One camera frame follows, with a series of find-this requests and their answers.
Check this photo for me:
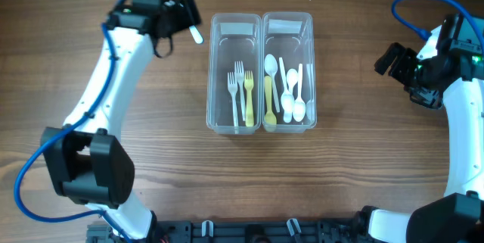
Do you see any light blue plastic fork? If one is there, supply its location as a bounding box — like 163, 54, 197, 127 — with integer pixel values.
189, 25, 204, 45

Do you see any white plastic fork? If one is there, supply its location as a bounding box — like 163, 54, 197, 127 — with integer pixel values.
228, 72, 239, 127
234, 61, 246, 121

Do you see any yellow plastic fork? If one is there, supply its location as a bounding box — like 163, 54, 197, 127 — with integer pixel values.
244, 70, 254, 127

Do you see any white spoon handle up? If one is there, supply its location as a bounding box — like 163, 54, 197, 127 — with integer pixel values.
279, 57, 294, 123

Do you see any yellow plastic spoon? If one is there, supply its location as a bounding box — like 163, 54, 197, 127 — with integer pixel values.
264, 76, 277, 125

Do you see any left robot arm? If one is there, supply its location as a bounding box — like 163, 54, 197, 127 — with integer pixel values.
41, 0, 201, 242

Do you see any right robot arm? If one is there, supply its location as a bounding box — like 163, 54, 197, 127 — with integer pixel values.
365, 13, 483, 242

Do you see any clear plastic container left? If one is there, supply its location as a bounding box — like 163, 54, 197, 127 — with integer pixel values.
206, 13, 262, 135

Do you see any clear plastic container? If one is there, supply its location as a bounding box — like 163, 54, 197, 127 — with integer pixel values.
206, 13, 262, 135
262, 11, 317, 133

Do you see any clear plastic container right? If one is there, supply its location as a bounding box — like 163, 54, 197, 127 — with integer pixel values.
262, 11, 317, 133

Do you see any blue cable right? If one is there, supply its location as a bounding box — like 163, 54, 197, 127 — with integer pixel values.
390, 0, 484, 43

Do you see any blue cable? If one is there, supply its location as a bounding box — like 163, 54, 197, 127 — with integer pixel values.
13, 0, 133, 243
390, 0, 484, 43

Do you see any blue cable left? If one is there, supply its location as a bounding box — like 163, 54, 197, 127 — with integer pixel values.
13, 0, 133, 243

